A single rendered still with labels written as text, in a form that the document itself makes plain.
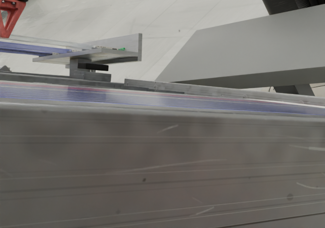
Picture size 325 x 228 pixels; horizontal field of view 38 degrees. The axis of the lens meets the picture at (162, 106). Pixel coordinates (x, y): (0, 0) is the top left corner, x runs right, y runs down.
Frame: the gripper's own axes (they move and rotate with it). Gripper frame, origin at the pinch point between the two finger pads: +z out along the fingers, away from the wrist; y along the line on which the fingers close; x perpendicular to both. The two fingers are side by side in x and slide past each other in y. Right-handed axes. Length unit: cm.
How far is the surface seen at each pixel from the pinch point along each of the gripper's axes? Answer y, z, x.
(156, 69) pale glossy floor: -127, -11, 145
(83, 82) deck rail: 13.0, 9.5, 10.8
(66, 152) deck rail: 78, 16, -28
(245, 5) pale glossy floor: -97, -52, 190
